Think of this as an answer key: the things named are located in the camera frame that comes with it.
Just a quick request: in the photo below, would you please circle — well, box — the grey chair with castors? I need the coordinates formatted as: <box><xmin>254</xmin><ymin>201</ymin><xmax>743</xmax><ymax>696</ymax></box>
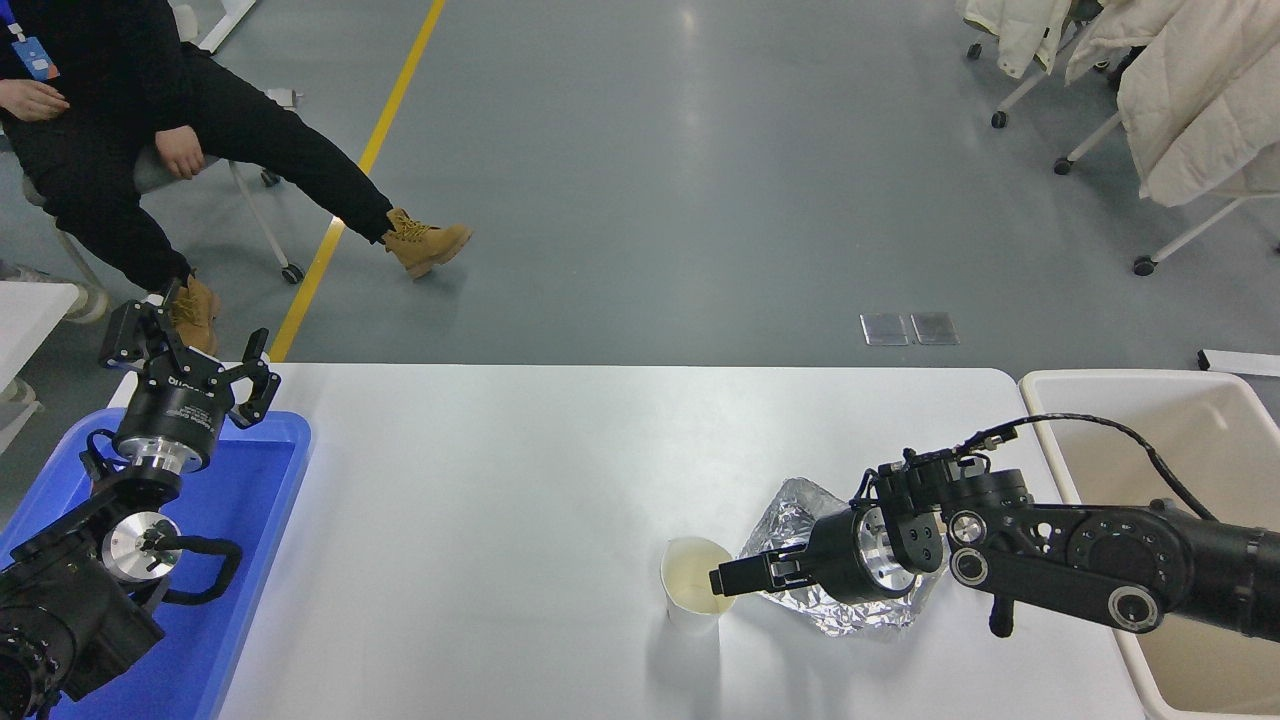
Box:
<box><xmin>22</xmin><ymin>88</ymin><xmax>306</xmax><ymax>293</ymax></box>

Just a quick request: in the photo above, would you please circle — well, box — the person's right hand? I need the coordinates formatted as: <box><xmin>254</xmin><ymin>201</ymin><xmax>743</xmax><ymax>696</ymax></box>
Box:
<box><xmin>0</xmin><ymin>78</ymin><xmax>71</xmax><ymax>123</ymax></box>

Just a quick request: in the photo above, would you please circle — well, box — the white side table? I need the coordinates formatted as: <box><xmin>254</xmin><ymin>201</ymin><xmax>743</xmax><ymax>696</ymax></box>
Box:
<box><xmin>0</xmin><ymin>282</ymin><xmax>81</xmax><ymax>456</ymax></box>

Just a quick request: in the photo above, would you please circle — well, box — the large cream coat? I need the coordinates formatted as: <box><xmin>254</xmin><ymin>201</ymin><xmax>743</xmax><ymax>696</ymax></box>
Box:
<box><xmin>1117</xmin><ymin>0</ymin><xmax>1280</xmax><ymax>208</ymax></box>

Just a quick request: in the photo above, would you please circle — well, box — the large pale plastic bin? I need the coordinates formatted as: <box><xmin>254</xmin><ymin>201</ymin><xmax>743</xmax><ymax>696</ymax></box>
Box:
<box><xmin>1018</xmin><ymin>369</ymin><xmax>1280</xmax><ymax>720</ymax></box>

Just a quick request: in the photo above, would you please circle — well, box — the white paper cup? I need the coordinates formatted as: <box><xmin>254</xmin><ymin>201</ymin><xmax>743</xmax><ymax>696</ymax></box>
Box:
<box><xmin>660</xmin><ymin>536</ymin><xmax>741</xmax><ymax>634</ymax></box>

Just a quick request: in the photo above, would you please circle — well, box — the blue plastic tray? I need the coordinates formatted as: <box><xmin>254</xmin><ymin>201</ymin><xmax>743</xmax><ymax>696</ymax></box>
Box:
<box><xmin>0</xmin><ymin>408</ymin><xmax>312</xmax><ymax>720</ymax></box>

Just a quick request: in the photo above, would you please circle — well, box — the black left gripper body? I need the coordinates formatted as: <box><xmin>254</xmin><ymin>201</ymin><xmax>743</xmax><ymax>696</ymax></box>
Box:
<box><xmin>113</xmin><ymin>366</ymin><xmax>236</xmax><ymax>461</ymax></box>

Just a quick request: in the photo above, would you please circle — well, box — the person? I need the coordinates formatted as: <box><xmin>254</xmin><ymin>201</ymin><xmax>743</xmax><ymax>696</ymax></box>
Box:
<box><xmin>0</xmin><ymin>0</ymin><xmax>473</xmax><ymax>356</ymax></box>

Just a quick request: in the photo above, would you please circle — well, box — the person's left hand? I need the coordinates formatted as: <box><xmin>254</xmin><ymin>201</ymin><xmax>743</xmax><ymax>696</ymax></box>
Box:
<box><xmin>155</xmin><ymin>127</ymin><xmax>207</xmax><ymax>180</ymax></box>

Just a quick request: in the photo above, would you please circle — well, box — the person's pale shoe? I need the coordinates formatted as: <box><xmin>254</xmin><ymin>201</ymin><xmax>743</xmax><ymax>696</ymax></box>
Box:
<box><xmin>0</xmin><ymin>265</ymin><xmax>109</xmax><ymax>324</ymax></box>

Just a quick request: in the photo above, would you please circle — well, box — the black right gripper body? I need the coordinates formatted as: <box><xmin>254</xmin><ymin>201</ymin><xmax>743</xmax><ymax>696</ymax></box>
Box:
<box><xmin>805</xmin><ymin>507</ymin><xmax>881</xmax><ymax>604</ymax></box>

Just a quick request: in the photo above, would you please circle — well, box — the silver foil tray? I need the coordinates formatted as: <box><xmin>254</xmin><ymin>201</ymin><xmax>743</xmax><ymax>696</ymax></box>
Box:
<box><xmin>738</xmin><ymin>478</ymin><xmax>946</xmax><ymax>638</ymax></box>

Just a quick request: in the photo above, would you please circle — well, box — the white flat bar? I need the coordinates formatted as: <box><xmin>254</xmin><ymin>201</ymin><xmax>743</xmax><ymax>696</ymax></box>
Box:
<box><xmin>1198</xmin><ymin>348</ymin><xmax>1280</xmax><ymax>378</ymax></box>

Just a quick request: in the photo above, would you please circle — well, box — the blue lanyard badge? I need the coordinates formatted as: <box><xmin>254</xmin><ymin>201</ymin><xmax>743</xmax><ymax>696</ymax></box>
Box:
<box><xmin>0</xmin><ymin>0</ymin><xmax>61</xmax><ymax>83</ymax></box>

